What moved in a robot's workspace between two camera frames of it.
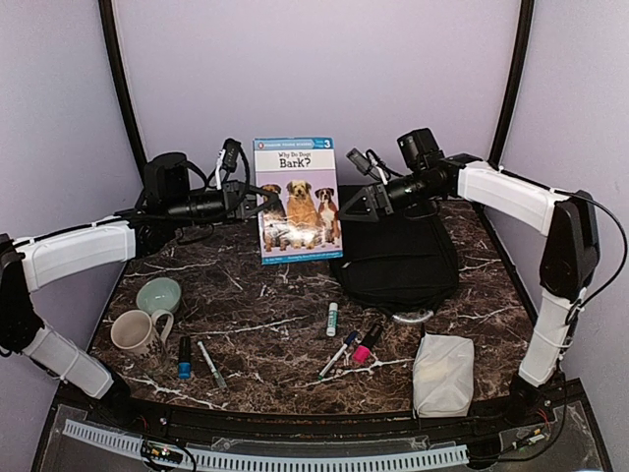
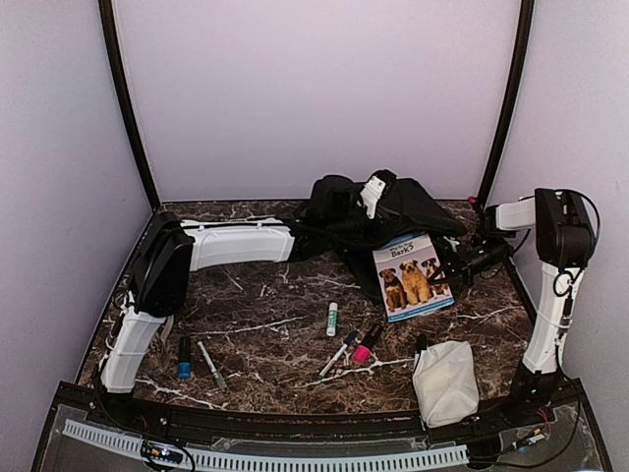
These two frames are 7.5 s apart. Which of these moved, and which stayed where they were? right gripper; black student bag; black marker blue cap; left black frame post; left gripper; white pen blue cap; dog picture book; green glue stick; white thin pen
Moved: right gripper; black student bag; dog picture book; left gripper
Stayed: white thin pen; green glue stick; white pen blue cap; black marker blue cap; left black frame post
